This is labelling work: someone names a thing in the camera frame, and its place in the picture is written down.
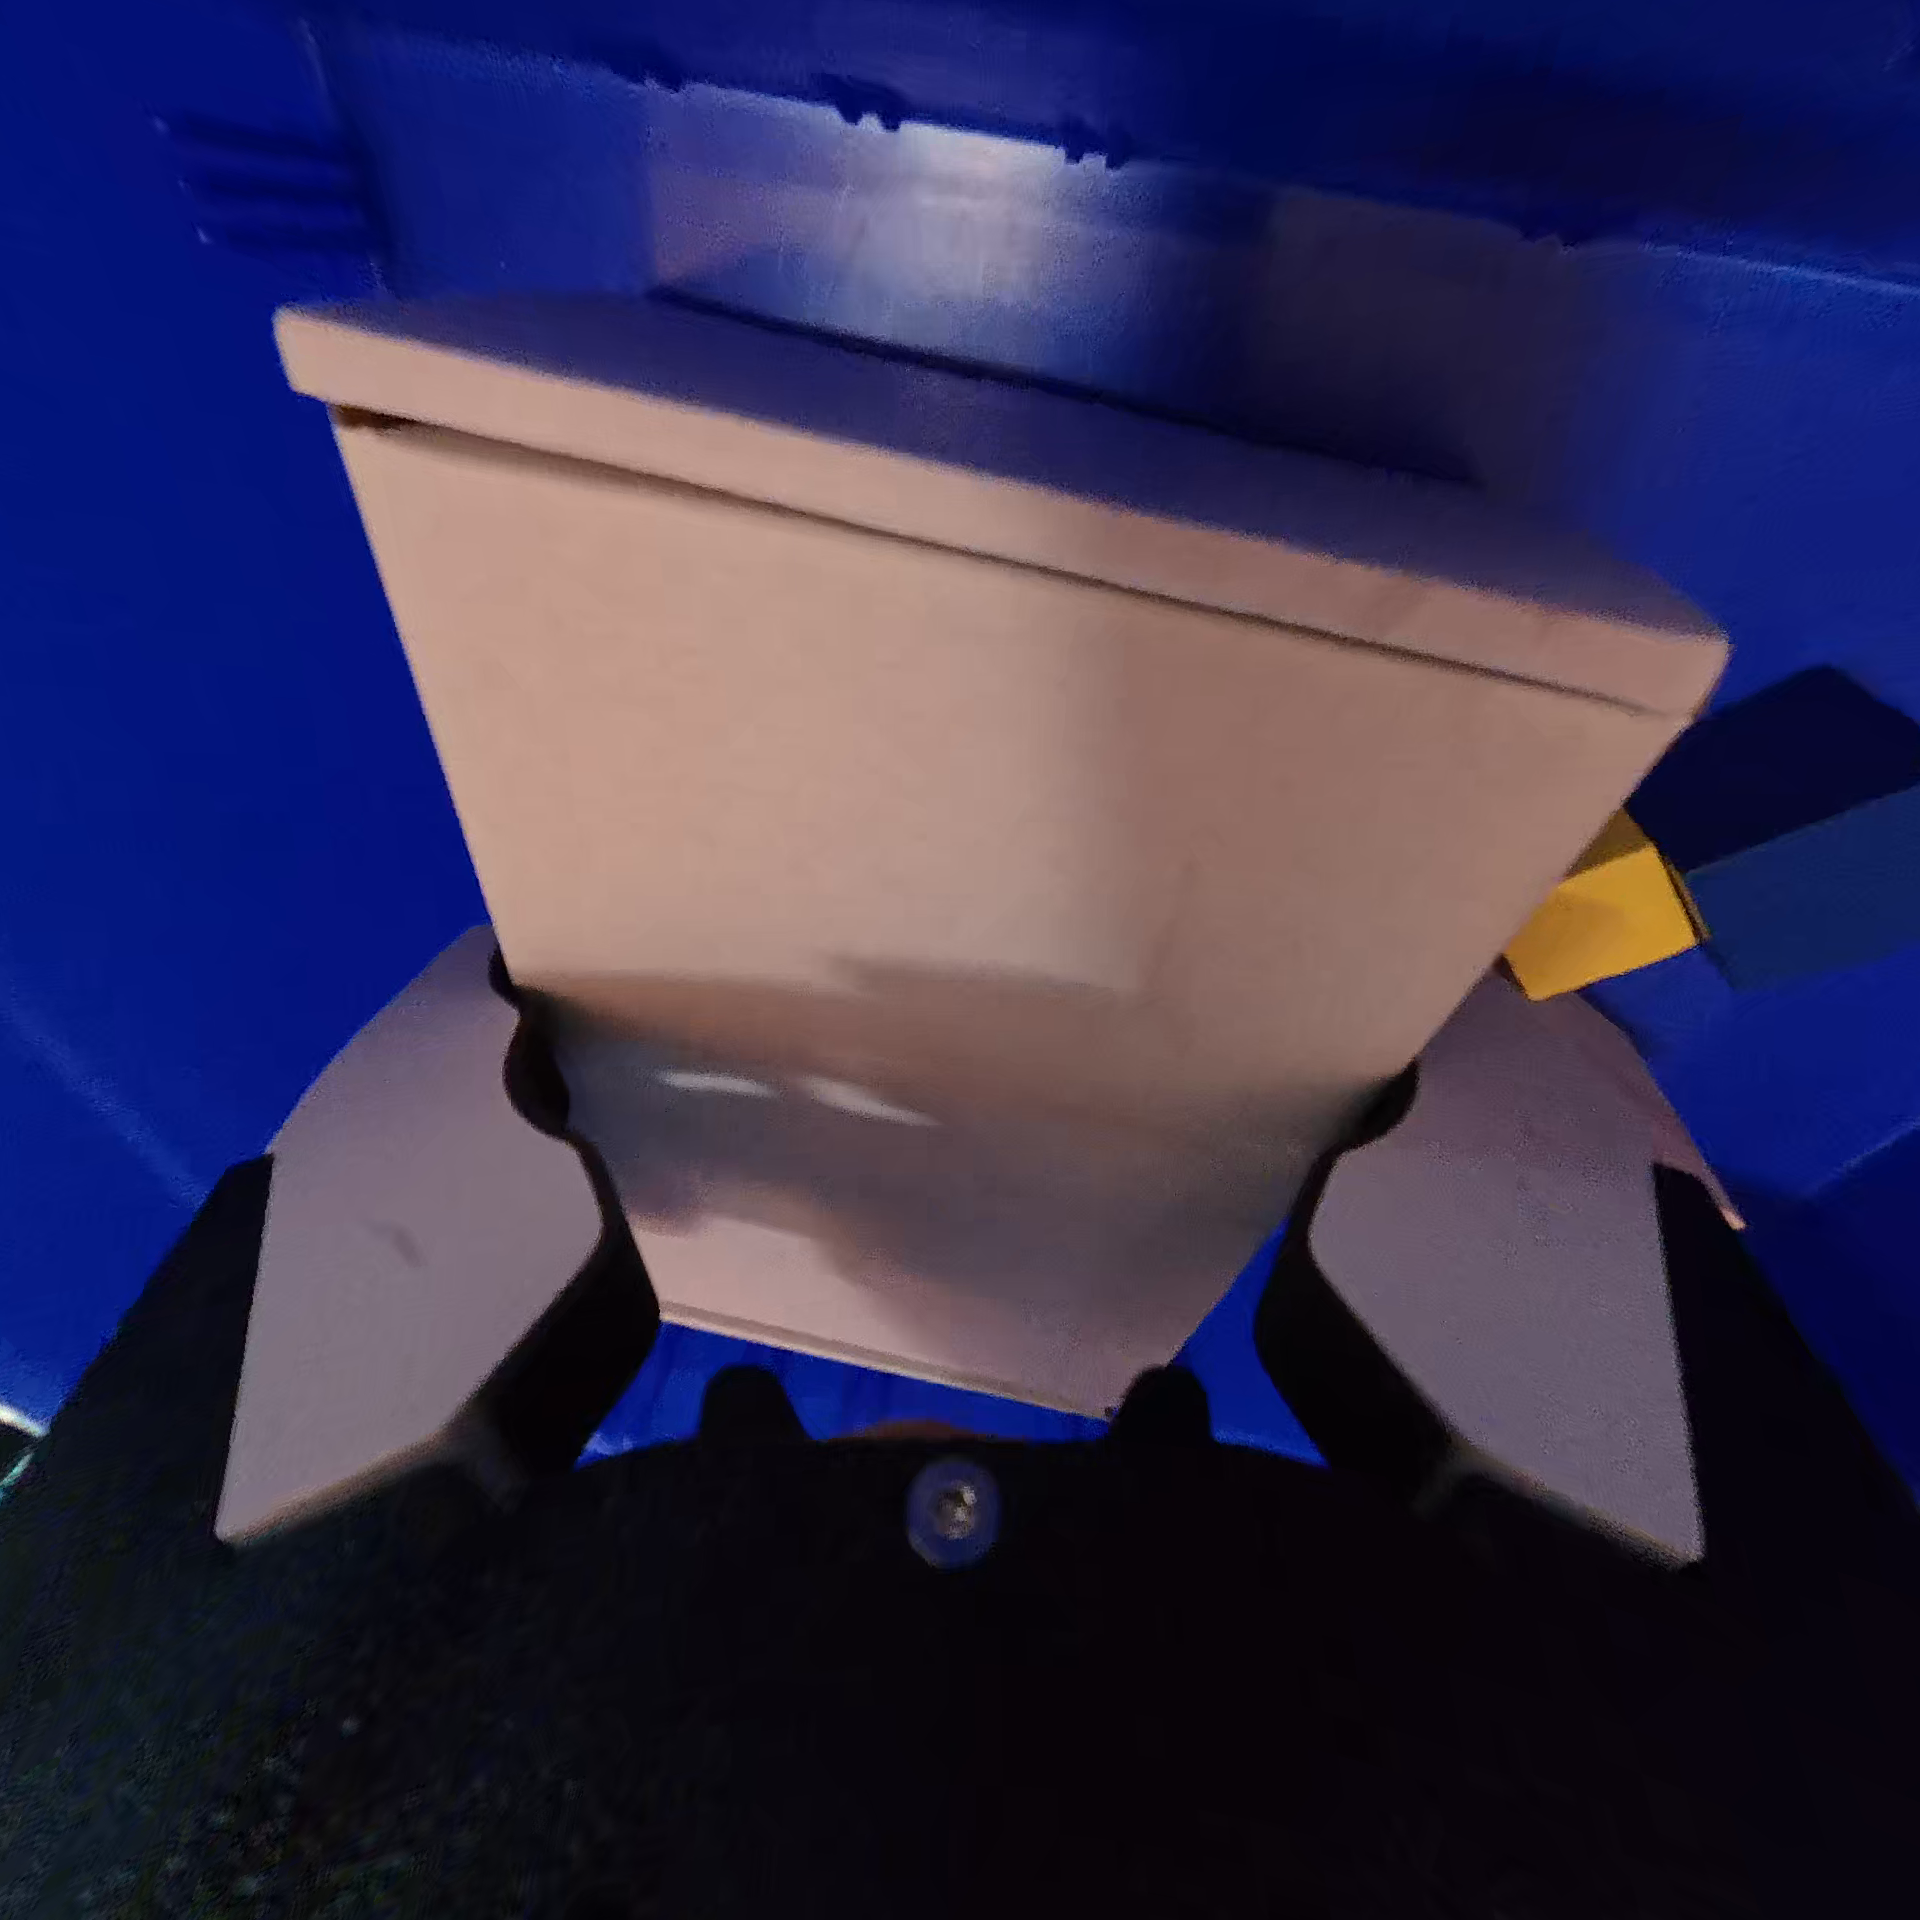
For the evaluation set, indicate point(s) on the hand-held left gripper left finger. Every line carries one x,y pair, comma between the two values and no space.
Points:
404,1275

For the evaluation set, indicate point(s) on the blue plastic bin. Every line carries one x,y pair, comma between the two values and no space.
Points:
151,600

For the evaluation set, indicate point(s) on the blue cube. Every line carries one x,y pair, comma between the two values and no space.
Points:
1814,885

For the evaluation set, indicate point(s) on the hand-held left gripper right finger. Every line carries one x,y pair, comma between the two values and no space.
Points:
1501,1291

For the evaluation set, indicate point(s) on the white cardboard box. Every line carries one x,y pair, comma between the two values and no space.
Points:
975,751

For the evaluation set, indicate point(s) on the yellow cube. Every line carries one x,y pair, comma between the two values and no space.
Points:
1599,914

